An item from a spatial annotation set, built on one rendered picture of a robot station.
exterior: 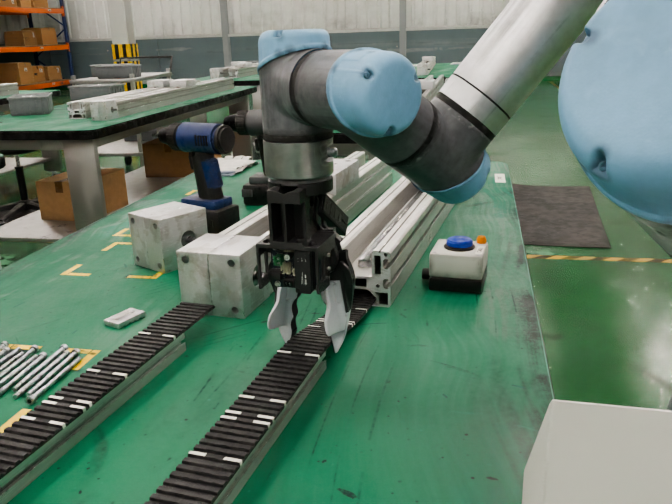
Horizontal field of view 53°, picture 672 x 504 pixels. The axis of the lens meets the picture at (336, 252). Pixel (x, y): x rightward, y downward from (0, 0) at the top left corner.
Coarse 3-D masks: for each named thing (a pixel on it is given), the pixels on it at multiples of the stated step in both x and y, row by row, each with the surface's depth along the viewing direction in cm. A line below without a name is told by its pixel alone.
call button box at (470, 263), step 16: (432, 256) 101; (448, 256) 101; (464, 256) 100; (480, 256) 99; (432, 272) 102; (448, 272) 101; (464, 272) 101; (480, 272) 100; (432, 288) 103; (448, 288) 102; (464, 288) 101; (480, 288) 101
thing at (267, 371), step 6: (264, 366) 74; (264, 372) 72; (270, 372) 72; (276, 372) 73; (282, 372) 72; (288, 372) 72; (294, 372) 72; (300, 372) 72; (306, 372) 72; (282, 378) 71; (288, 378) 71; (294, 378) 71; (300, 378) 71
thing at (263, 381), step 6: (258, 378) 71; (264, 378) 71; (270, 378) 71; (276, 378) 71; (252, 384) 70; (258, 384) 70; (264, 384) 70; (270, 384) 70; (276, 384) 70; (282, 384) 70; (288, 384) 70; (294, 384) 70; (300, 384) 70; (294, 390) 69
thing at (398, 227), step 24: (408, 192) 138; (360, 216) 113; (384, 216) 120; (408, 216) 112; (432, 216) 125; (360, 240) 106; (384, 240) 100; (408, 240) 107; (360, 264) 101; (384, 264) 96; (408, 264) 107; (360, 288) 98; (384, 288) 97
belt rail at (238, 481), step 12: (324, 360) 80; (312, 372) 75; (312, 384) 76; (300, 396) 72; (288, 408) 70; (276, 420) 66; (288, 420) 69; (276, 432) 66; (264, 444) 64; (252, 456) 62; (264, 456) 64; (240, 468) 59; (252, 468) 61; (240, 480) 59; (228, 492) 57
